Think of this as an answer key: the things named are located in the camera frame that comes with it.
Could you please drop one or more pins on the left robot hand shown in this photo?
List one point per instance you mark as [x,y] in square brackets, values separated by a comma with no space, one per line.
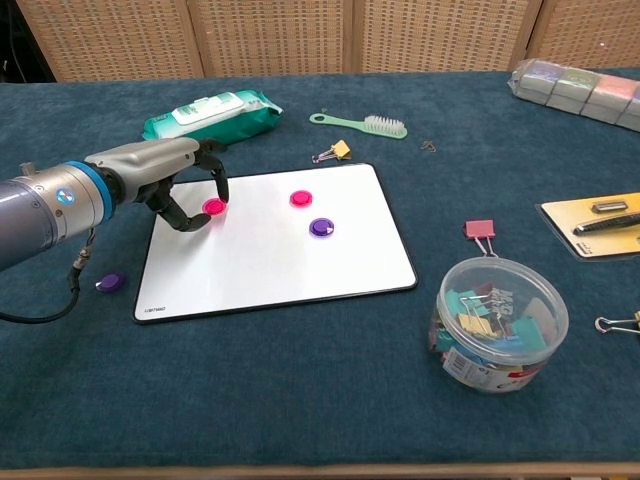
[145,162]

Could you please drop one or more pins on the pink round magnet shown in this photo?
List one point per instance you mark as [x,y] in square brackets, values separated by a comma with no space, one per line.
[214,206]
[301,198]

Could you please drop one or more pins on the purple round magnet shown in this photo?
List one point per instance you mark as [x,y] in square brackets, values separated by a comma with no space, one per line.
[321,227]
[110,282]

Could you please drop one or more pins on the white magnetic board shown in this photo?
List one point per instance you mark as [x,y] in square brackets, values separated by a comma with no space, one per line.
[275,270]

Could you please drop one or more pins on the green wet wipes pack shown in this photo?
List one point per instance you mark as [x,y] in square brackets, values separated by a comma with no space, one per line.
[225,112]

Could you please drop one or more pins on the woven folding screen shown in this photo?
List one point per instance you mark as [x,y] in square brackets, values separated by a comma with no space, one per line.
[275,35]

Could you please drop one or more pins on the small yellow binder clip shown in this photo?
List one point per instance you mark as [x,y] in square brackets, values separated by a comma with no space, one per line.
[341,149]

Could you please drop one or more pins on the mint green small brush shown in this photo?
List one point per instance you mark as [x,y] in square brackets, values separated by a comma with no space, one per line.
[385,129]

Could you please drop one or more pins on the dark teal table cloth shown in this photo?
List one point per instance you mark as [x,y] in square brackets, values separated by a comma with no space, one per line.
[300,380]

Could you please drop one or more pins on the bronze paper clips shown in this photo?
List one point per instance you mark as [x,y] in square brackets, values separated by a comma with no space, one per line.
[428,145]

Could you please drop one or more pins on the pink binder clip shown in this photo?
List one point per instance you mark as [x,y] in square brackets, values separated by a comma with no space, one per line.
[480,228]

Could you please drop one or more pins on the clear tub of binder clips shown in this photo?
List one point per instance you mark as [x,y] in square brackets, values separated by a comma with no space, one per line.
[495,340]

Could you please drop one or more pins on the yellow razor blister pack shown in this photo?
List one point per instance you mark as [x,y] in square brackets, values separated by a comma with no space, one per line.
[565,220]

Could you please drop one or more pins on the wrapped colourful tissue packs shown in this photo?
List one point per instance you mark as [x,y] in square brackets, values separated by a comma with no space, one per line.
[575,90]

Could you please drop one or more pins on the large yellow binder clip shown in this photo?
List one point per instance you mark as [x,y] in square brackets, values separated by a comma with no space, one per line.
[620,322]

